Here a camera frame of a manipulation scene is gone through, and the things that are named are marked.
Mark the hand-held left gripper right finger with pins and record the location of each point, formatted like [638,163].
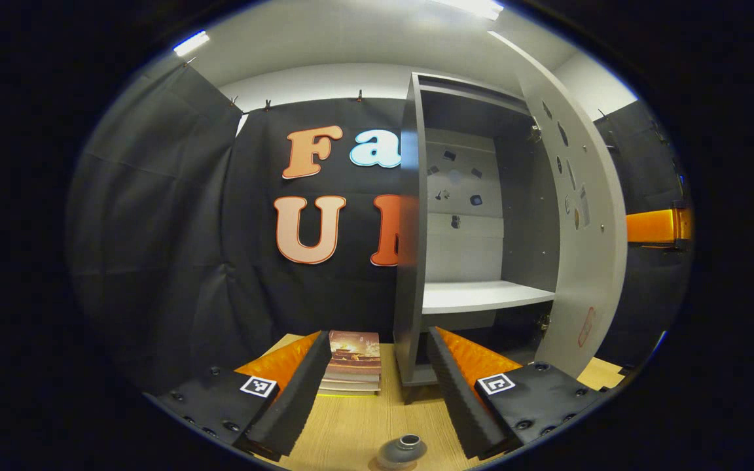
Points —
[459,399]

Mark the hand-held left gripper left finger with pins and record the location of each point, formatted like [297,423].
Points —
[298,399]

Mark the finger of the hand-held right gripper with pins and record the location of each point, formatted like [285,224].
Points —
[652,227]

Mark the white cabinet door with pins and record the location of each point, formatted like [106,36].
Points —
[596,281]

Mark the silver bottle with colourful label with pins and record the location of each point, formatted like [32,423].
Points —
[402,453]

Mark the grey cabinet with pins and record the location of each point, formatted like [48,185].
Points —
[410,261]

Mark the white cabinet shelf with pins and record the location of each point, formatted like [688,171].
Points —
[482,296]

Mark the metal door hinge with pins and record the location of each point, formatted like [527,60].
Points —
[535,133]
[544,322]

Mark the white-edged book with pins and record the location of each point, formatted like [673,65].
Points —
[351,387]

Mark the brown cover book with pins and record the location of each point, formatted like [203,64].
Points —
[354,350]

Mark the black backdrop cloth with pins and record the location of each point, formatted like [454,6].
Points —
[154,229]

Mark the ceiling light panel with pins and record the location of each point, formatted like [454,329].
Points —
[191,43]

